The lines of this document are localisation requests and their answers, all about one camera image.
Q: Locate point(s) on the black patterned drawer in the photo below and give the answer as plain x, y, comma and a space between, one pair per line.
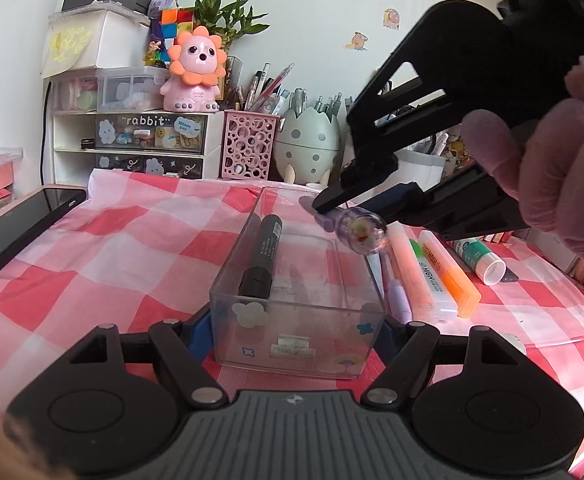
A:
119, 165
174, 167

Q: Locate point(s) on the small black box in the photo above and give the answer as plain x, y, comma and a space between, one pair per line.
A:
88, 143

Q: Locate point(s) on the small colourful figurine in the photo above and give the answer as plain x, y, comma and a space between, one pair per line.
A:
156, 55

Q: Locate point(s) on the brown cartoon wall sticker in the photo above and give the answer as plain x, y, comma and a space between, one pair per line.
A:
355, 41

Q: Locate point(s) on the clear plastic drawer unit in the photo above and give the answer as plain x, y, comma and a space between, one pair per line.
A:
122, 87

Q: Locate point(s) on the pink perforated pen holder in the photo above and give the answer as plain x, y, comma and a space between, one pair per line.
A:
249, 145

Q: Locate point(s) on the green bamboo plant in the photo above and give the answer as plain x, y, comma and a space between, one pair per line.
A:
222, 15

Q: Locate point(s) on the pink lion toy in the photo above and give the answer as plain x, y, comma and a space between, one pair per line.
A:
197, 57

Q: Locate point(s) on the clear plastic box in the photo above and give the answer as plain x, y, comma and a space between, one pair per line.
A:
297, 275

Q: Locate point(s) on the clear sticker-filled drawer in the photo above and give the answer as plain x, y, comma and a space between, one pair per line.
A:
147, 132

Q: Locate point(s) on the glass plant vase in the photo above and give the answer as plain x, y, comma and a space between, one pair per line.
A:
234, 77

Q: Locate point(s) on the grey cloud-shaped pen holder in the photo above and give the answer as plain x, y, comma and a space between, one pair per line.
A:
421, 167

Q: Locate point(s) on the purple mechanical pencil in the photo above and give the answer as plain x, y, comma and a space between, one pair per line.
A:
400, 300

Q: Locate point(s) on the white storage box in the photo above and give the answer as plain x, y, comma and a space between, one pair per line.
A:
117, 40

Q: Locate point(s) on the bunch of red and black pens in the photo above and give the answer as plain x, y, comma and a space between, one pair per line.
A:
262, 87

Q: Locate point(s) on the clear purple decorated pen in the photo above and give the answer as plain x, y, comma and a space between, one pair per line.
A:
361, 232

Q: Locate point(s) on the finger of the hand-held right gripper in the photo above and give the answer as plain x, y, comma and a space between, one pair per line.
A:
396, 200
351, 189

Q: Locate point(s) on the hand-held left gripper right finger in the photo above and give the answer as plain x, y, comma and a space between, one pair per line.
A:
389, 340

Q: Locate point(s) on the green highlighter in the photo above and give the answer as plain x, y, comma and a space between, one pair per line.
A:
436, 290

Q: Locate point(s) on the pink checked tablecloth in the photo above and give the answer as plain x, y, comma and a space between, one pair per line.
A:
137, 240

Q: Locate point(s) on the pink cartoon wall sticker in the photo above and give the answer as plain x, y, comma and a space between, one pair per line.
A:
390, 18

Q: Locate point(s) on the green and white glue stick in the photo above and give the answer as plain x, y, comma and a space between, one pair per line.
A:
476, 257

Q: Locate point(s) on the orange highlighter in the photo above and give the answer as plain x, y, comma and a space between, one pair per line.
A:
464, 295

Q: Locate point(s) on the bunch of grey-green pens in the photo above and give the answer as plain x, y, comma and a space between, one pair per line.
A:
317, 102

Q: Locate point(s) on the person's right hand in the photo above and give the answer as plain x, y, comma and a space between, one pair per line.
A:
571, 170

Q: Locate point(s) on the white drawer organizer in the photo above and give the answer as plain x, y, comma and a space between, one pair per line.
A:
72, 160

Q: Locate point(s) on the black smartphone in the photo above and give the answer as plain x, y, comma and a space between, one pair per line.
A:
22, 230

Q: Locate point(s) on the black marker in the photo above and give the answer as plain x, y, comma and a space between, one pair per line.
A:
262, 255

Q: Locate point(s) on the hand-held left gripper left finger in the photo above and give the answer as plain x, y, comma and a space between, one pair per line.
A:
199, 332

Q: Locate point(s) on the egg-shaped pen holder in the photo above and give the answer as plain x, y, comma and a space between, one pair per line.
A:
304, 145

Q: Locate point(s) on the colourful puzzle cube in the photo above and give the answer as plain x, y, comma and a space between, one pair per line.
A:
178, 22

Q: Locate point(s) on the yellow patterned paper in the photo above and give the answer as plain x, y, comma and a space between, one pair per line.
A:
67, 47

